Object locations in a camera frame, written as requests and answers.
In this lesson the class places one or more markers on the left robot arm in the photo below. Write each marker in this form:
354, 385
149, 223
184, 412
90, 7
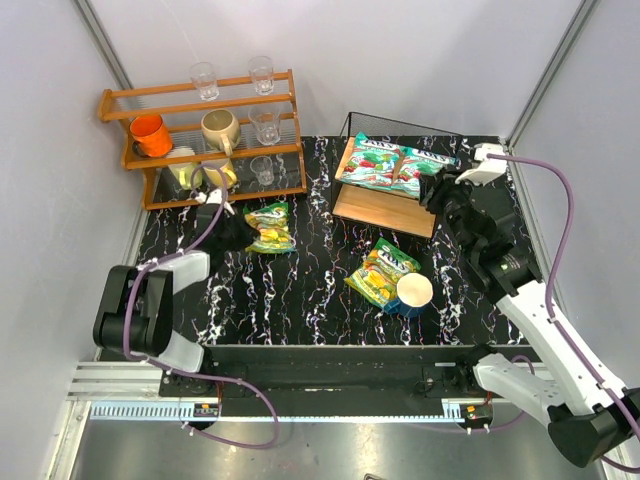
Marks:
135, 314

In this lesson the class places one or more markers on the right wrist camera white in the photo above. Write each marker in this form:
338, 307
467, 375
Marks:
484, 169

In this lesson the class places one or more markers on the yellow mug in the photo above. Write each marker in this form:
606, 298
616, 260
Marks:
220, 173

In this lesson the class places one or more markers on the orange mug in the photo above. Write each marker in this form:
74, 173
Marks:
152, 135

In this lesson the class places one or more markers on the black wire wooden shelf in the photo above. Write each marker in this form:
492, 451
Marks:
388, 209

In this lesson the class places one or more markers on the beige mug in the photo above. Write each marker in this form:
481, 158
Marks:
221, 130

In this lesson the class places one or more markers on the clear glass middle shelf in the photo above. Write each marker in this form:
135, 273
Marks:
265, 119

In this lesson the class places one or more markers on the mint blossom candy bag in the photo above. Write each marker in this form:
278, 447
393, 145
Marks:
417, 163
370, 164

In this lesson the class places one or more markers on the wooden cup rack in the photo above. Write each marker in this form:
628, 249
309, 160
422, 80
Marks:
249, 143

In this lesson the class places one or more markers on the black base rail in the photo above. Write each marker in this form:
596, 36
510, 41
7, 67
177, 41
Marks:
421, 371

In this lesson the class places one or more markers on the blue mug white inside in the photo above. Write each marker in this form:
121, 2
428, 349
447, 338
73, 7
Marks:
413, 292

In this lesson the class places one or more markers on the clear glass shelf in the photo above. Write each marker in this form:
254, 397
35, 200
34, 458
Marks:
265, 119
262, 168

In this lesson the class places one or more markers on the clear glass bottom shelf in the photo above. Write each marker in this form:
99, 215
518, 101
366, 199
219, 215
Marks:
262, 168

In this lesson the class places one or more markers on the clear glass top left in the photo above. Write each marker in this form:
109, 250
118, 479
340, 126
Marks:
204, 79

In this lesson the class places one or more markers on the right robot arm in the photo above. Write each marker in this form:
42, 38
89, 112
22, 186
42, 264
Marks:
586, 409

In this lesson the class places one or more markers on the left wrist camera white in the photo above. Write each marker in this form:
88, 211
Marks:
210, 203

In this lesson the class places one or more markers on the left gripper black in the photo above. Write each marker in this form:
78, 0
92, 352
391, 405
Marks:
234, 236

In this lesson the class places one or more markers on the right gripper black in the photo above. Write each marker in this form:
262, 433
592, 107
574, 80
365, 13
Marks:
441, 195

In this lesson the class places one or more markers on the clear glass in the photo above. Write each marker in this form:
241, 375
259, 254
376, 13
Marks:
261, 72
204, 79

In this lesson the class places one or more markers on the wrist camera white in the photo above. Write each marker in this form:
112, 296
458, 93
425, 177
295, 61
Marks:
484, 169
210, 203

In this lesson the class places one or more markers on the clear glass top right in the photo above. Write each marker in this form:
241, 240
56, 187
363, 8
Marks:
261, 72

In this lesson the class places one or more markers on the green spring tea candy bag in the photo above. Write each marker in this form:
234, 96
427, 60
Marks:
272, 224

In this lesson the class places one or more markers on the pale green mug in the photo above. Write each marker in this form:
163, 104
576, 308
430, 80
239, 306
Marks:
185, 173

